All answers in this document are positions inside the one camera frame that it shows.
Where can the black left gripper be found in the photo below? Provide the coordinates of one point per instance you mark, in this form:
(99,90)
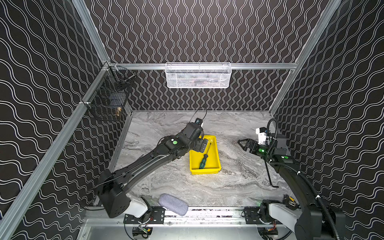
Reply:
(202,145)

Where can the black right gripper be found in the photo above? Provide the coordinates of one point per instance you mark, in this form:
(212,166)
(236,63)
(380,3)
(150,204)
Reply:
(253,147)

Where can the green handled screwdriver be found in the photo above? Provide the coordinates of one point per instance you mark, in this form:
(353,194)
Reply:
(204,159)

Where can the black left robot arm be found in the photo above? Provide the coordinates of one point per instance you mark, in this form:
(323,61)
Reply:
(114,187)

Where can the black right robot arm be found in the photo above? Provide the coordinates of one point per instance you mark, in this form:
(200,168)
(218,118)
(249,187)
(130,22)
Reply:
(315,220)

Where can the yellow plastic bin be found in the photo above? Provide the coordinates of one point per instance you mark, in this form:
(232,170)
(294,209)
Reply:
(207,162)

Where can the grey fabric pad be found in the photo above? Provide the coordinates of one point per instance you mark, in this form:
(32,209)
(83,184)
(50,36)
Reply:
(173,204)

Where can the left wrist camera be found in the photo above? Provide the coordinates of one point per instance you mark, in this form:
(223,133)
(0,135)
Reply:
(199,121)

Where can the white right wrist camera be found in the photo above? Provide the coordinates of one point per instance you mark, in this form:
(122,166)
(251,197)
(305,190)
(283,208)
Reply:
(262,135)

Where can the white wire mesh basket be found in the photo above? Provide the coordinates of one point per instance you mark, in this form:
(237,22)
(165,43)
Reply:
(198,75)

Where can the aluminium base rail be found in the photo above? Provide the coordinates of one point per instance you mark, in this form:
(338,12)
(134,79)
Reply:
(201,217)

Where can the black wire basket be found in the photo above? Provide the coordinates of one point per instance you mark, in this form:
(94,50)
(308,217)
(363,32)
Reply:
(109,101)

